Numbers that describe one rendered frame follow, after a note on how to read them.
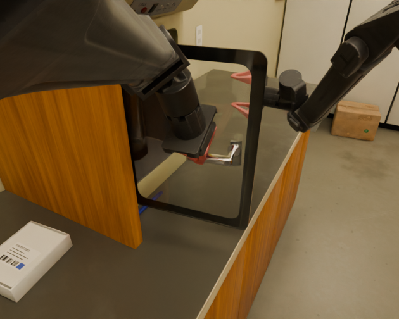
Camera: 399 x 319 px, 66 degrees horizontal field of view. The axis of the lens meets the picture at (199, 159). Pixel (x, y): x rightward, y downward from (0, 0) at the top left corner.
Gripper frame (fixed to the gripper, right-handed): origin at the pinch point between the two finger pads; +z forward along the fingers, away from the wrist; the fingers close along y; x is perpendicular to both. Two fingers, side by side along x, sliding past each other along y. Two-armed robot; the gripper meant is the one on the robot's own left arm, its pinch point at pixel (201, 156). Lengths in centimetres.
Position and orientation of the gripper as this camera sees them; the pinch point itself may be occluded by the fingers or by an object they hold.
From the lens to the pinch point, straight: 58.3
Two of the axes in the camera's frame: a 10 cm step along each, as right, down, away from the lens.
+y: -3.4, 8.2, -4.6
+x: 9.1, 1.8, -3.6
